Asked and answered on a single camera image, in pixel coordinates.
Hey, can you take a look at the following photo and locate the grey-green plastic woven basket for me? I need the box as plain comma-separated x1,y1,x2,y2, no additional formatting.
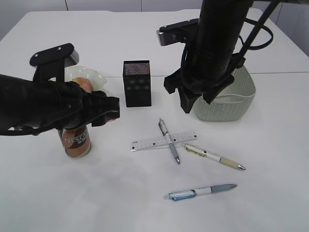
193,66,256,122

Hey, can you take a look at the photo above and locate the clear plastic ruler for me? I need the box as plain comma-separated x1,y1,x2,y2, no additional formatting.
130,131,197,152

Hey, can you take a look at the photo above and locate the grey and white pen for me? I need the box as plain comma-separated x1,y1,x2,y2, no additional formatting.
158,118,181,164

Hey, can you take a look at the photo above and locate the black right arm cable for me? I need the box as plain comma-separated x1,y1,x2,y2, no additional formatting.
231,0,282,63

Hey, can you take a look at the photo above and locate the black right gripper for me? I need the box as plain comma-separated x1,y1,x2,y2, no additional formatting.
164,0,246,114

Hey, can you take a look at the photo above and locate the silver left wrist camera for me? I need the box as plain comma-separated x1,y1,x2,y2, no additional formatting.
29,43,79,70

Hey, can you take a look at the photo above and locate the beige and white pen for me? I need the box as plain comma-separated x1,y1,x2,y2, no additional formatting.
183,144,246,171

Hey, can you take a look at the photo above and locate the blue and white pen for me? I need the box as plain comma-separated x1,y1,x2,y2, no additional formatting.
163,184,237,201

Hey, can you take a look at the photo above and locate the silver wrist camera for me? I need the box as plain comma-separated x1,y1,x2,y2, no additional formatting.
29,43,79,70
156,18,199,46

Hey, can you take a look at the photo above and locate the sugared bread loaf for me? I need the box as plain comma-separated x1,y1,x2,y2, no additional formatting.
72,77,93,93

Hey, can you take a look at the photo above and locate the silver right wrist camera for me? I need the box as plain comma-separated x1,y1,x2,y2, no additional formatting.
156,18,199,46

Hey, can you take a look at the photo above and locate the pale green wavy glass plate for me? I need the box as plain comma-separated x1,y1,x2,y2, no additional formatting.
65,66,107,92

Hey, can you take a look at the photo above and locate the brown Nescafe coffee bottle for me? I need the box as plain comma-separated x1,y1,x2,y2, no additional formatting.
57,126,91,159

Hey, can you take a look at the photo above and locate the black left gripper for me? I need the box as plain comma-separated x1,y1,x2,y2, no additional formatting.
0,75,120,136

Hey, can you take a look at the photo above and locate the black mesh pen holder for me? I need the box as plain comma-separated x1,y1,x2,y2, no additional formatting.
123,60,152,108

